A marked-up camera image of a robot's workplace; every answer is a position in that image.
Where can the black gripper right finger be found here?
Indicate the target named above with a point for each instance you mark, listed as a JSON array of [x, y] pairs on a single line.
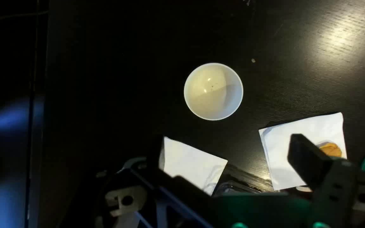
[[313, 164]]

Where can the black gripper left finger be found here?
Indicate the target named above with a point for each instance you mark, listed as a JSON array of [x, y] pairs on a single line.
[[157, 153]]

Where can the brown cookie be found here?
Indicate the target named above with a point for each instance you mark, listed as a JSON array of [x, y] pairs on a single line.
[[332, 148]]

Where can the white napkin under cookie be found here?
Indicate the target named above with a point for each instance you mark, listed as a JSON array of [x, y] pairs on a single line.
[[292, 143]]

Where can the plain white paper napkin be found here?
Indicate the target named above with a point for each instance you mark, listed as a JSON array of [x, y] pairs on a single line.
[[190, 164]]

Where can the small white bowl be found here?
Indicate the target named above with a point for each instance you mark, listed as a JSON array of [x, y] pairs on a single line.
[[213, 91]]

